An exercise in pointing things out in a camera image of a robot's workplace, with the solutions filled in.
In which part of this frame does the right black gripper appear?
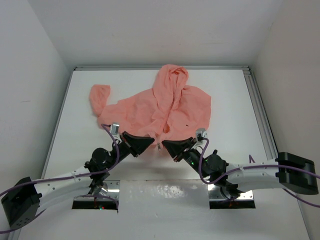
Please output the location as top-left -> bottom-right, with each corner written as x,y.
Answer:
162,137 -> 208,179

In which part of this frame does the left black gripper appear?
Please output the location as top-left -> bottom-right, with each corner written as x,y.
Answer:
105,130 -> 155,170

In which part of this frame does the silver zipper slider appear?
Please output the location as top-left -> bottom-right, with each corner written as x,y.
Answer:
157,142 -> 162,151

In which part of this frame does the salmon pink hooded jacket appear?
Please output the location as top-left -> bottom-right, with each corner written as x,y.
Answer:
89,64 -> 212,146

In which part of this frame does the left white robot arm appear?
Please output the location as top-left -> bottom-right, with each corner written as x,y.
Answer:
1,131 -> 155,232

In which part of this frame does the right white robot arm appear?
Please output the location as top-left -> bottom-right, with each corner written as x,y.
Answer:
162,136 -> 320,197

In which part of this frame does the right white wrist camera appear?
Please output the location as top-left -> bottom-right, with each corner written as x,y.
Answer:
195,128 -> 208,142

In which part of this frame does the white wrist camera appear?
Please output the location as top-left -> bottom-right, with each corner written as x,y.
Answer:
195,128 -> 208,142
109,122 -> 120,137

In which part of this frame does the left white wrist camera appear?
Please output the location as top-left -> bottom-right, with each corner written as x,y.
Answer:
109,122 -> 120,137

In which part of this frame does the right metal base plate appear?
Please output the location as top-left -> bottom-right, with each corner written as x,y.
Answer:
206,184 -> 254,203

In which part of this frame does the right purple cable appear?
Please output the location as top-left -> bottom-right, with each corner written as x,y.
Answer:
198,137 -> 320,208

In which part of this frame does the aluminium frame rail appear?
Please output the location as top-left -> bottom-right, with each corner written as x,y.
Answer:
73,65 -> 286,173

